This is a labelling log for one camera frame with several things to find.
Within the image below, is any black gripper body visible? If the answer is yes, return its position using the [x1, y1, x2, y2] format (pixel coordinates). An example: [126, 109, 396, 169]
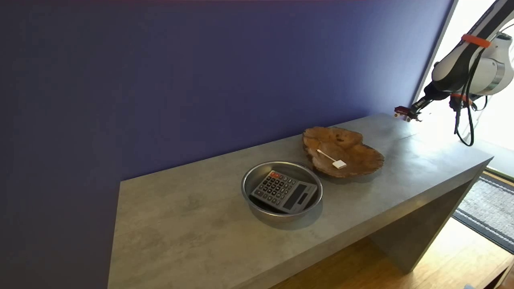
[421, 79, 457, 109]

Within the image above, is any small red toy cart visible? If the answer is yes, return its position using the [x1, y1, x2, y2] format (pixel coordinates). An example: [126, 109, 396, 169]
[394, 104, 418, 124]

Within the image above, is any brown wooden dish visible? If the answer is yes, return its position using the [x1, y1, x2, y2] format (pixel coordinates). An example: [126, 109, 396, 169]
[301, 125, 386, 180]

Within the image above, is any small white tag stick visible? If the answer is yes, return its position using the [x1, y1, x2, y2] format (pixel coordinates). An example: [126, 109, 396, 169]
[315, 148, 349, 172]

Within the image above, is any grey floor mat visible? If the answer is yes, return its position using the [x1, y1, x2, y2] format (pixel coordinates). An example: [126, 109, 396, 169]
[452, 173, 514, 255]

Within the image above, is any grey calculator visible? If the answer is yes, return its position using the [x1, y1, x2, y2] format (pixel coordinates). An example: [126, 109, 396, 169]
[248, 169, 320, 215]

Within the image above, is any round metal bowl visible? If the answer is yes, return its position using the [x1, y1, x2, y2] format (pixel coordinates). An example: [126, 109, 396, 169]
[240, 161, 326, 222]

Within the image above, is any grey concrete-look cabinet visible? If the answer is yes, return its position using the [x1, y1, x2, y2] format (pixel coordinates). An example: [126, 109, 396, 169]
[106, 112, 495, 289]

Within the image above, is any orange arm cable strap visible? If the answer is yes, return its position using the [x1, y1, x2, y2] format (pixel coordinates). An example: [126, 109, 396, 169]
[461, 32, 494, 50]

